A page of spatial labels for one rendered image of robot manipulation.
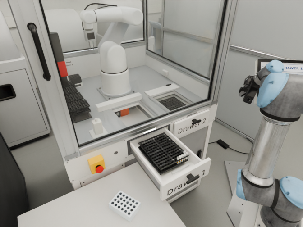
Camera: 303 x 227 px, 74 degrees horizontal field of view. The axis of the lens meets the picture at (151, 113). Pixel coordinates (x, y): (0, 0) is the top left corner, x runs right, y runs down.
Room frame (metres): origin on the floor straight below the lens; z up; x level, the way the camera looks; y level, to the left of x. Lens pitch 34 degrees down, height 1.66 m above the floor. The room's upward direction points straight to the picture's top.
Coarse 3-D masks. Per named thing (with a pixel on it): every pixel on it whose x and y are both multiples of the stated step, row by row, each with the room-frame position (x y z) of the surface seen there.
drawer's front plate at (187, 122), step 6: (198, 114) 1.08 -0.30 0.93; (204, 114) 1.11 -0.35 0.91; (180, 120) 1.02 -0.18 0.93; (186, 120) 1.03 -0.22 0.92; (204, 120) 1.11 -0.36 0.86; (174, 126) 0.99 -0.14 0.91; (180, 126) 1.00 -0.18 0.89; (186, 126) 1.03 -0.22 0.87; (198, 126) 1.09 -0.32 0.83; (174, 132) 0.98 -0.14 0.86; (186, 132) 1.03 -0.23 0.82
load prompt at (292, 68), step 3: (285, 66) 1.32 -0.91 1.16; (288, 66) 1.31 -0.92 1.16; (291, 66) 1.31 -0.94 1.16; (294, 66) 1.31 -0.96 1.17; (297, 66) 1.31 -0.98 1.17; (300, 66) 1.31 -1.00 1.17; (285, 69) 1.30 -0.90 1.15; (288, 69) 1.30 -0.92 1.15; (291, 69) 1.30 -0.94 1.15; (294, 69) 1.30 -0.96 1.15; (297, 69) 1.29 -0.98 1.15; (300, 69) 1.29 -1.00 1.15
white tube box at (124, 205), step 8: (120, 192) 0.60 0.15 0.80; (112, 200) 0.56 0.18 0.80; (120, 200) 0.56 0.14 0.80; (128, 200) 0.56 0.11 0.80; (136, 200) 0.56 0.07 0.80; (112, 208) 0.53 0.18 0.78; (120, 208) 0.52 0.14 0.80; (128, 208) 0.53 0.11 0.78; (136, 208) 0.52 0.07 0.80; (128, 216) 0.48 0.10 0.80
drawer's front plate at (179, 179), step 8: (208, 160) 0.69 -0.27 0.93; (192, 168) 0.64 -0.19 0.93; (200, 168) 0.66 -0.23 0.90; (208, 168) 0.69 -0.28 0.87; (176, 176) 0.59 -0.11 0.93; (184, 176) 0.61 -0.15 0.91; (200, 176) 0.66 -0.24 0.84; (168, 184) 0.56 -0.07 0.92; (176, 184) 0.58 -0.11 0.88; (160, 192) 0.55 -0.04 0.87; (176, 192) 0.59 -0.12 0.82
